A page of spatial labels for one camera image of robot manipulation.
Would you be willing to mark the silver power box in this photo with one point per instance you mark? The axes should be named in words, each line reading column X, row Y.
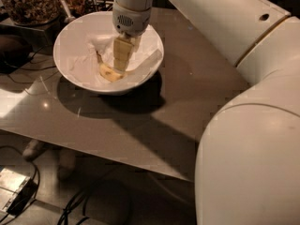
column 14, row 191

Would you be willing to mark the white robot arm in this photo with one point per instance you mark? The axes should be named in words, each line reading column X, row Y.
column 248, row 163

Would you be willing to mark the yellow banana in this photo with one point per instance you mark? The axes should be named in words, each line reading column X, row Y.
column 107, row 72

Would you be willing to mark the white paper napkin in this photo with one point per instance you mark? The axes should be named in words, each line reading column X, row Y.
column 84, row 69

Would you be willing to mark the white ceramic bowl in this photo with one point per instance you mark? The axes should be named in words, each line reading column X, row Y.
column 71, row 40

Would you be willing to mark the white spoon handle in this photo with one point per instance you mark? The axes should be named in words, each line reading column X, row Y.
column 69, row 17

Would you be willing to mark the black tray with items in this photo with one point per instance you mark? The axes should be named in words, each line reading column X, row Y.
column 79, row 8

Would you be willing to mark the dark round object left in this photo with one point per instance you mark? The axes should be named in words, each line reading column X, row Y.
column 14, row 53

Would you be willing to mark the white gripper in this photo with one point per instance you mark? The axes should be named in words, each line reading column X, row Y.
column 132, row 22

